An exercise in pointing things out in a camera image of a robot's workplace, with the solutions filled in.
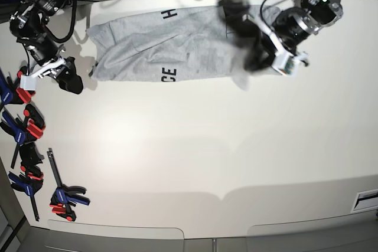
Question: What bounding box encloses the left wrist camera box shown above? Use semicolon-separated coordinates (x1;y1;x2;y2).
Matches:
271;54;297;76

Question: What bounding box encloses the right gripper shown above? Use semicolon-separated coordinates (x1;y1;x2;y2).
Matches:
28;45;83;94

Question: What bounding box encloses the grey T-shirt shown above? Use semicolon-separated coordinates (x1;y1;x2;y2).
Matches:
87;3;272;87

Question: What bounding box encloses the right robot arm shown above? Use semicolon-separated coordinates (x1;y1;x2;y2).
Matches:
9;0;83;94

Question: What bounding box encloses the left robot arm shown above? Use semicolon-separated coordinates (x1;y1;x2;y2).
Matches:
243;0;343;76

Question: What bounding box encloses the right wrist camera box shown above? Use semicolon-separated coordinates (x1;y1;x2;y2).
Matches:
19;75;37;91

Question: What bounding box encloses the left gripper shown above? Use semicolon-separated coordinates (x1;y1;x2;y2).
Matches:
243;21;309;73

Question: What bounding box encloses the bar clamp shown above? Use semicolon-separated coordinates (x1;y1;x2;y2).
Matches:
1;66;35;110
47;148;90;222
8;165;44;221
1;103;45;169

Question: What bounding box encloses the right bar clamp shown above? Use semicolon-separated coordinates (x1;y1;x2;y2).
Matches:
47;148;90;222

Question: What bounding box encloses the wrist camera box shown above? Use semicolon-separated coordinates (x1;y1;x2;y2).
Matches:
19;75;37;91
271;54;297;76

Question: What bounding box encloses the top bar clamp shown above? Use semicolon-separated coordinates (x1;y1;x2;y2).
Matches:
1;66;35;110

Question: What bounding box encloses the white slotted bracket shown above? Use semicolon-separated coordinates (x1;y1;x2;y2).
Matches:
351;189;378;214

